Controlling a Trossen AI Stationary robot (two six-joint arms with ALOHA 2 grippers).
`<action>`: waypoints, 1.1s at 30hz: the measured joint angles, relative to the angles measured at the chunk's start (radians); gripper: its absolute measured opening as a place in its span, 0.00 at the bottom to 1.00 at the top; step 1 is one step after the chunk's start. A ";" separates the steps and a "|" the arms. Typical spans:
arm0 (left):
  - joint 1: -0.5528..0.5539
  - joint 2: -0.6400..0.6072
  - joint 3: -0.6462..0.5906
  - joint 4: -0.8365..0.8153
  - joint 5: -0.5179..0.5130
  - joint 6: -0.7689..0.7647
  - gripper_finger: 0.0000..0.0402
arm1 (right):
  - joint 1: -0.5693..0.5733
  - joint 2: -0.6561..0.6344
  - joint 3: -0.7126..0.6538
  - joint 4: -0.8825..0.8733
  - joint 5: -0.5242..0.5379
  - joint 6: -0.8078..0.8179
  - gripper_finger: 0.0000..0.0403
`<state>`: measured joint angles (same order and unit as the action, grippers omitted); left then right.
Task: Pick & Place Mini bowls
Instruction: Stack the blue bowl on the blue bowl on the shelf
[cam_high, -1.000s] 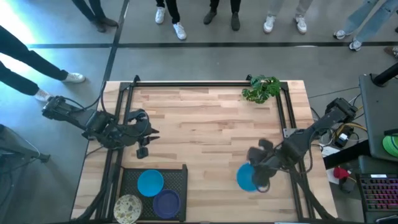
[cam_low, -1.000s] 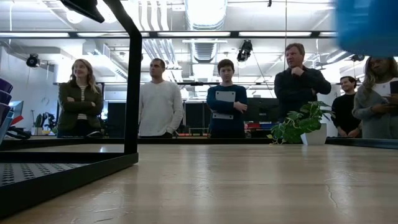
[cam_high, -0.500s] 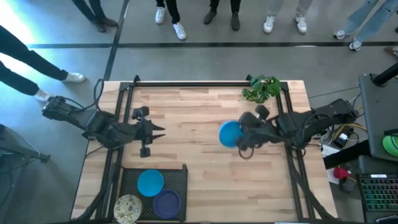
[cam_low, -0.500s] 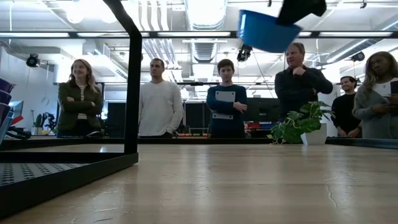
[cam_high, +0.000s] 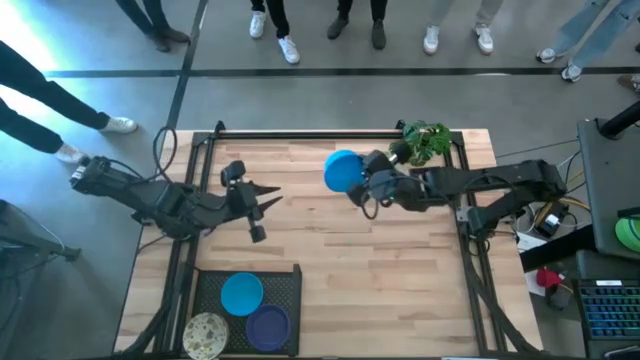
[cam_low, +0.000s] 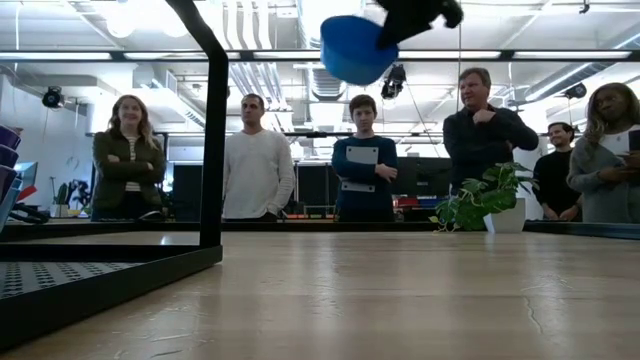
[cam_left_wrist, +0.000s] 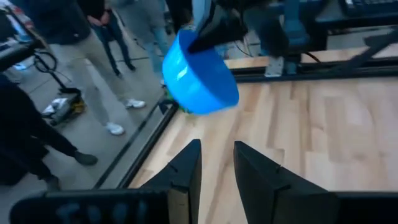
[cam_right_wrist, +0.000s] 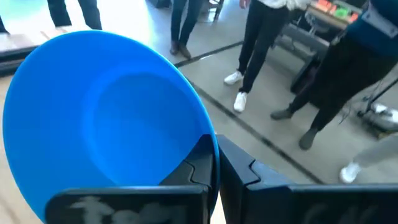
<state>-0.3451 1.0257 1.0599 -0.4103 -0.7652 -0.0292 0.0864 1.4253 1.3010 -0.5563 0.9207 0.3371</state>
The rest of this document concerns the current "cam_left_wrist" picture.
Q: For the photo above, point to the blue plastic bowl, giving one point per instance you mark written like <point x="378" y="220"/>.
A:
<point x="199" y="84"/>

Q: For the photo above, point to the person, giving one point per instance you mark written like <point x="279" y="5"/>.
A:
<point x="18" y="124"/>
<point x="84" y="56"/>
<point x="109" y="40"/>
<point x="154" y="40"/>

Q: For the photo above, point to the dark grey desk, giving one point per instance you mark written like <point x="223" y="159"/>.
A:
<point x="357" y="21"/>

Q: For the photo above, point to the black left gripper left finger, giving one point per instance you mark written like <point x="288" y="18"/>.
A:
<point x="183" y="174"/>

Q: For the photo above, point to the green potted plant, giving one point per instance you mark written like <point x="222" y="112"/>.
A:
<point x="168" y="94"/>

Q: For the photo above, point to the black cart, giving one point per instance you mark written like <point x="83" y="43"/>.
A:
<point x="18" y="53"/>

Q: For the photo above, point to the black laptop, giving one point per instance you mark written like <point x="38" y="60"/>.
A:
<point x="370" y="6"/>

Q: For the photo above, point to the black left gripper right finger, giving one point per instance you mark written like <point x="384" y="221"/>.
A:
<point x="264" y="193"/>

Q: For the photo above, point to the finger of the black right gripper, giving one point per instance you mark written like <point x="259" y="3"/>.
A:
<point x="206" y="42"/>

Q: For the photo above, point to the black aluminium table frame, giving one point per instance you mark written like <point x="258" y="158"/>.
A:
<point x="311" y="73"/>

